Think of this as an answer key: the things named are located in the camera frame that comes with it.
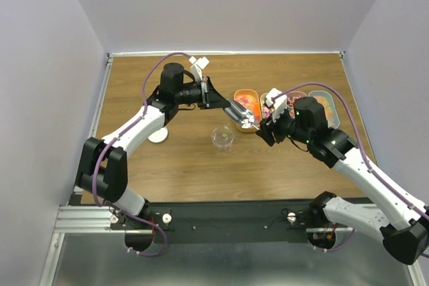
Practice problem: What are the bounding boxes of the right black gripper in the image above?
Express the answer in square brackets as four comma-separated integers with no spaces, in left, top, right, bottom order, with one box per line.
[254,104,312,147]

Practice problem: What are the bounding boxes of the aluminium frame rail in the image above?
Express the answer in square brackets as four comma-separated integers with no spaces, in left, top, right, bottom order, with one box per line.
[54,206,151,234]

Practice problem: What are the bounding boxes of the beige tray swirl lollipops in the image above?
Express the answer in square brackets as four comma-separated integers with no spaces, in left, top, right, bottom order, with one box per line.
[260,88,279,120]

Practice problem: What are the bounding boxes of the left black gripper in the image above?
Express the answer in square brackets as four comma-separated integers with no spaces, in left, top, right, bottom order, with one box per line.
[175,76,231,110]

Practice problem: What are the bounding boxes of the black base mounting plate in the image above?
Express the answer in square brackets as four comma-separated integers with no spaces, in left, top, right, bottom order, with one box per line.
[110,200,356,245]

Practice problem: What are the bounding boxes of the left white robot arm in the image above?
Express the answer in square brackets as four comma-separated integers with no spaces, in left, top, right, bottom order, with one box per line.
[75,57,229,229]

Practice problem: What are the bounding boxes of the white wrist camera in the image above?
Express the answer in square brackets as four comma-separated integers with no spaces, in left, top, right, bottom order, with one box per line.
[188,56,209,82]
[264,88,288,123]

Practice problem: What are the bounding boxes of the blue tray popsicle candies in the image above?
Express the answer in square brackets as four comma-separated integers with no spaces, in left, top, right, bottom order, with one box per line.
[308,90,340,129]

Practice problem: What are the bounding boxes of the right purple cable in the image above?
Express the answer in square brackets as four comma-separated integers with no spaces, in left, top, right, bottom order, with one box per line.
[273,81,429,253]

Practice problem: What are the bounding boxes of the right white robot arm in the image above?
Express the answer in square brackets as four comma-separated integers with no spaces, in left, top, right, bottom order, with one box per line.
[256,94,428,265]

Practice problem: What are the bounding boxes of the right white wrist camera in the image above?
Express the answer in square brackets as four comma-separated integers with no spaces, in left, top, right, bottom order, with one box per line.
[264,88,288,123]

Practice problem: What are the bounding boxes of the clear glass jar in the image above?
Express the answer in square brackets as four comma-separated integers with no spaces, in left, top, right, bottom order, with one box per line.
[211,125,234,151]

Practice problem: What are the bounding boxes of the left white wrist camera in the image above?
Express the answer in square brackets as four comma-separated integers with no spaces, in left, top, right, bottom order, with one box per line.
[188,56,209,82]

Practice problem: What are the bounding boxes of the pink tray round lollipops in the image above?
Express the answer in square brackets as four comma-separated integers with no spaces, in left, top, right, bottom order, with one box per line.
[286,90,307,106]

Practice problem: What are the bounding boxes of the silver metal scoop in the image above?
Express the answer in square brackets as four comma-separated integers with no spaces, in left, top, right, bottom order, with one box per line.
[223,99,259,131]

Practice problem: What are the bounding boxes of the orange tray star candies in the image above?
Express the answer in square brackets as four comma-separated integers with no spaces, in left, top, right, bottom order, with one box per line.
[233,89,262,133]

